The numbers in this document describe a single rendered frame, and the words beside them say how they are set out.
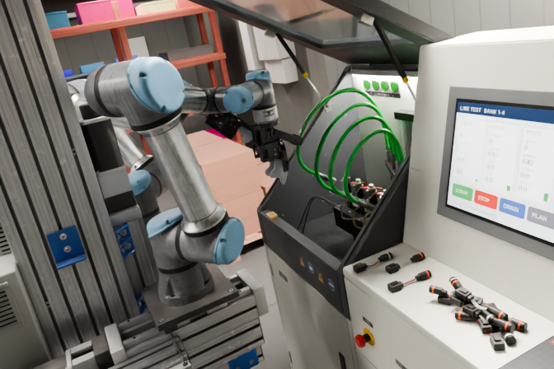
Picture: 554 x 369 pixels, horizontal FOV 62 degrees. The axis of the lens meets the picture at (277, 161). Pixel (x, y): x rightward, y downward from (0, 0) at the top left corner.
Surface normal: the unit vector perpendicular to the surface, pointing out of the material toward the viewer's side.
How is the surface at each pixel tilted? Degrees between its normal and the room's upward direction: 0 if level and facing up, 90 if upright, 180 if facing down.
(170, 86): 83
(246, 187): 90
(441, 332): 0
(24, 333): 90
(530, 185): 76
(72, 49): 90
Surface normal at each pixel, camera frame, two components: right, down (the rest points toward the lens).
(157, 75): 0.83, -0.14
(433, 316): -0.19, -0.94
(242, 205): 0.41, 0.18
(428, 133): -0.91, 0.05
